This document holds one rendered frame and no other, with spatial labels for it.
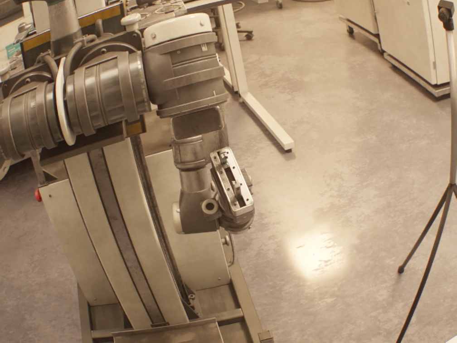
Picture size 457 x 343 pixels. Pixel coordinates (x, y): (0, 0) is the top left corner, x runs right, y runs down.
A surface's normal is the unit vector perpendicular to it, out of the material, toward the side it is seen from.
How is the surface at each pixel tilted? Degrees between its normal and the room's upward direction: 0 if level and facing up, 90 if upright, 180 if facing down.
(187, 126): 67
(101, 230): 90
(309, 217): 0
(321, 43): 0
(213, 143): 74
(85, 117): 94
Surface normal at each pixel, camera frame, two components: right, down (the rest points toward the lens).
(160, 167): 0.20, 0.51
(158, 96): -0.30, 0.73
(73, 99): 0.09, 0.00
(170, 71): -0.06, 0.18
